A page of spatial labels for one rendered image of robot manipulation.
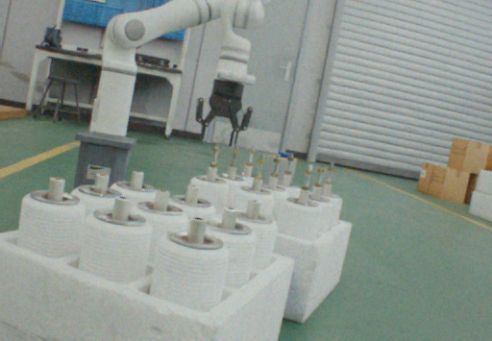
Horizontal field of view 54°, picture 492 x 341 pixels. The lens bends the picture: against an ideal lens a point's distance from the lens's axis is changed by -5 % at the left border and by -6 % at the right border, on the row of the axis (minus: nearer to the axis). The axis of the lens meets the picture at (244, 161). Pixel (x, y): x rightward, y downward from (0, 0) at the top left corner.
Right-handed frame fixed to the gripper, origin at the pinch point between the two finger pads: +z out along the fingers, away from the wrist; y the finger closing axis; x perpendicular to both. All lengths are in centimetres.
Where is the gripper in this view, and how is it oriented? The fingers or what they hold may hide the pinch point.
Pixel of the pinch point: (218, 138)
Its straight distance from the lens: 125.8
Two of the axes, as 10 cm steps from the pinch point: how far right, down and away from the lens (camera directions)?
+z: -1.9, 9.8, 0.9
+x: 2.6, 1.4, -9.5
